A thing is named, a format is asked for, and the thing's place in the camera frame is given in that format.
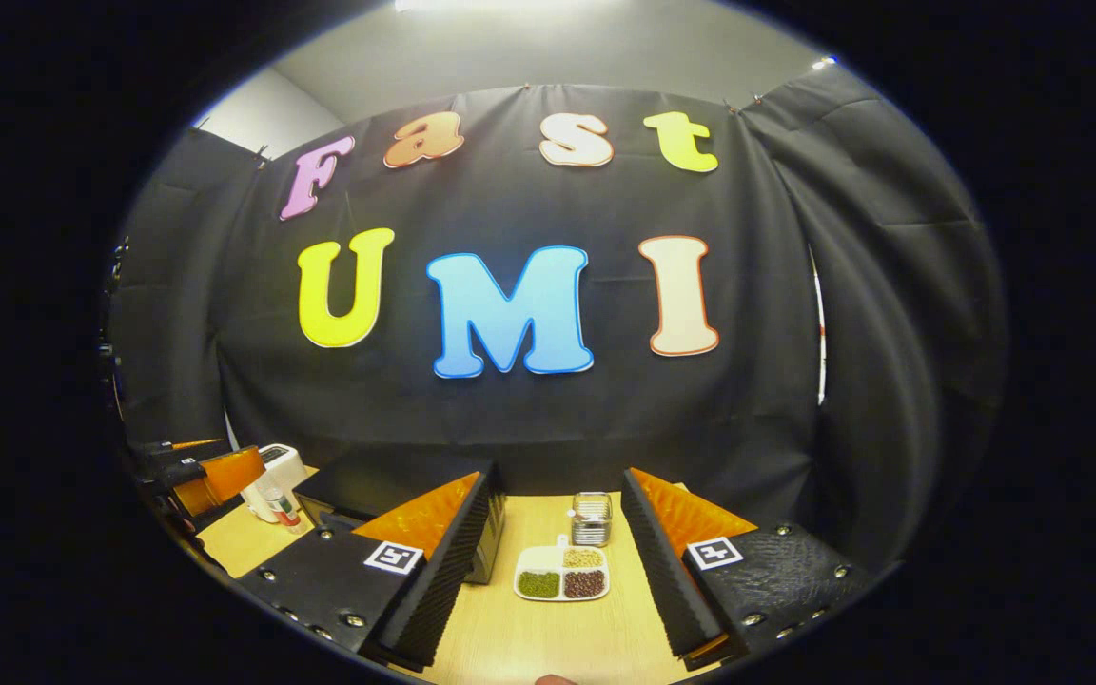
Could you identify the large ceiling light panel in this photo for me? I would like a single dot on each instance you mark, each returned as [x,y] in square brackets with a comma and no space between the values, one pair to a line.
[500,4]

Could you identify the white divided dish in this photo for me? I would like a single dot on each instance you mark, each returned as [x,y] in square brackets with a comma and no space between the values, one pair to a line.
[561,559]

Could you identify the pile of red beans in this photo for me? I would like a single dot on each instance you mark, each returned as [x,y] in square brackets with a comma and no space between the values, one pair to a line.
[584,584]

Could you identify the pile of soybeans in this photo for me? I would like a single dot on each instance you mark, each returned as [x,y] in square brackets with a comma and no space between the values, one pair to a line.
[583,557]

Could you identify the pile of green mung beans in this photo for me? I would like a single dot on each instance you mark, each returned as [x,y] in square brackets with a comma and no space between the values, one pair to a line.
[538,584]

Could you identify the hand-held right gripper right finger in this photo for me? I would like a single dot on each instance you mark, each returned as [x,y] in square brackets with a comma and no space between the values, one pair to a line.
[662,571]

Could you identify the small white bottle red label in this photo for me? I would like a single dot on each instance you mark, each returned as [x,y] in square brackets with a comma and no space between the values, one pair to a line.
[283,509]

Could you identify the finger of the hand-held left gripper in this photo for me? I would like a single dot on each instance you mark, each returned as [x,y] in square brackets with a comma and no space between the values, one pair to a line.
[172,449]
[225,476]

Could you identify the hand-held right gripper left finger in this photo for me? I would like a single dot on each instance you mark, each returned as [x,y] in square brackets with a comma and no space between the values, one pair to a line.
[448,561]

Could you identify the black electric oven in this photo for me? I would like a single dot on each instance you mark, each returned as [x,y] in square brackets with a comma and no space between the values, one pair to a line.
[386,480]

